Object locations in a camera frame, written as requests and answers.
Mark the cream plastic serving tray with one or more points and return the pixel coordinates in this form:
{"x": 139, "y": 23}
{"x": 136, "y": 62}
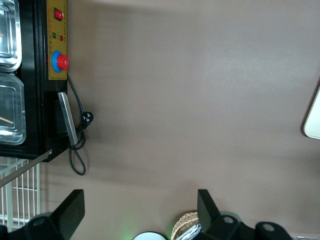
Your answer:
{"x": 315, "y": 120}

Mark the silver metal lever bar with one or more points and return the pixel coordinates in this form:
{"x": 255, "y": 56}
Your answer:
{"x": 25, "y": 166}

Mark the black appliance yellow panel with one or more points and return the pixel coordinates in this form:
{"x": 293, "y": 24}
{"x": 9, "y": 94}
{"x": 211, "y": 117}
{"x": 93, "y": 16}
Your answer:
{"x": 37, "y": 100}

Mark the wooden skewer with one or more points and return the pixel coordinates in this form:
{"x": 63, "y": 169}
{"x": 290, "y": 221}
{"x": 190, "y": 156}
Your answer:
{"x": 7, "y": 120}

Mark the silver foil tray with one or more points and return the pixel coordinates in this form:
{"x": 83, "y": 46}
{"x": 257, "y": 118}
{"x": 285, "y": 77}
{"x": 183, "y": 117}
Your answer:
{"x": 192, "y": 231}

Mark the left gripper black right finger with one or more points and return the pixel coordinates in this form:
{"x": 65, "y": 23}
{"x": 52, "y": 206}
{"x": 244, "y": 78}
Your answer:
{"x": 207, "y": 210}

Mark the steel food container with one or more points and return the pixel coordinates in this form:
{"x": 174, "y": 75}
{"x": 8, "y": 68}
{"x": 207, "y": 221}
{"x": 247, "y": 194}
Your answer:
{"x": 10, "y": 25}
{"x": 12, "y": 100}

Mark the oval tan wicker basket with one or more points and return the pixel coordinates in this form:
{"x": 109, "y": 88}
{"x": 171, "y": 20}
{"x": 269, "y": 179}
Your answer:
{"x": 183, "y": 221}

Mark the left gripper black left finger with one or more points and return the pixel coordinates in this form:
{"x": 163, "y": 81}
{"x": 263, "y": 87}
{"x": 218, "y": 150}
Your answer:
{"x": 71, "y": 212}

